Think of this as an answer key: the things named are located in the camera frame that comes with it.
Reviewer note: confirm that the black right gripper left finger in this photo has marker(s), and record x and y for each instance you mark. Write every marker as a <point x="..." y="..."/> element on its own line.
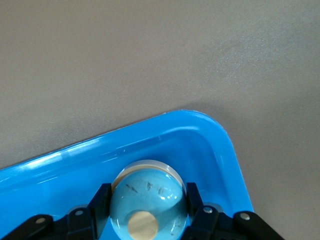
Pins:
<point x="82" y="222"/>

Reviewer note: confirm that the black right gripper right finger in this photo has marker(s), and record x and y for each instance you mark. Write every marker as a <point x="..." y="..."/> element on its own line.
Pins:
<point x="207" y="222"/>

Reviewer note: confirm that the blue bell with tan knob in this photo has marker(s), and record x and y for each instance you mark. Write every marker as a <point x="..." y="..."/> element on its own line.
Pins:
<point x="150" y="197"/>

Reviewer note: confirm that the blue plastic tray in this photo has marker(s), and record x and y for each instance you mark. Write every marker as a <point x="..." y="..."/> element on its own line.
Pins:
<point x="75" y="175"/>

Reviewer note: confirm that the brown table cover mat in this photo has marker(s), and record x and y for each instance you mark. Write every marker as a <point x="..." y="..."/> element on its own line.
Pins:
<point x="100" y="50"/>

